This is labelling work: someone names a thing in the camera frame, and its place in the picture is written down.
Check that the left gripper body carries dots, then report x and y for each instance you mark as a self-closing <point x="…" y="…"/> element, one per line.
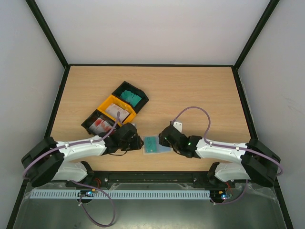
<point x="129" y="146"/>

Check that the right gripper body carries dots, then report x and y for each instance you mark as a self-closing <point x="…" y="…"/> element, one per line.
<point x="163" y="139"/>

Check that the beige card holder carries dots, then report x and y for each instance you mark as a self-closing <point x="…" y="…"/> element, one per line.
<point x="162" y="149"/>

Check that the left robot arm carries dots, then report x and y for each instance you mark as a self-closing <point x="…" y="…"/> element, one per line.
<point x="52" y="160"/>

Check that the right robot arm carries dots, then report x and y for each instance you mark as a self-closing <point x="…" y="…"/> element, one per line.
<point x="246" y="161"/>

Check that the red patterned card stack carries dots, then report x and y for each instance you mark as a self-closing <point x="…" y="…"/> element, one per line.
<point x="99" y="125"/>

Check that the white card stack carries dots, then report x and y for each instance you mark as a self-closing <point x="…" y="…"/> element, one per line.
<point x="113" y="109"/>

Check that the black bin with red cards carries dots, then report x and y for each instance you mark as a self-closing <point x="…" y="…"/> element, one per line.
<point x="96" y="113"/>

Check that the teal card stack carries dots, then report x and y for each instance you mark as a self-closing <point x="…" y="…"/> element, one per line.
<point x="130" y="97"/>

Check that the black bin with teal cards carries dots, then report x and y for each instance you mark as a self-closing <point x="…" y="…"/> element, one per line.
<point x="127" y="86"/>

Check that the yellow card bin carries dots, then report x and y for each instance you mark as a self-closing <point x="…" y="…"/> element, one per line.
<point x="112" y="99"/>

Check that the light blue slotted cable duct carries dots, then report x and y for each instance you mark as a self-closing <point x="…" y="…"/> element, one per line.
<point x="121" y="194"/>

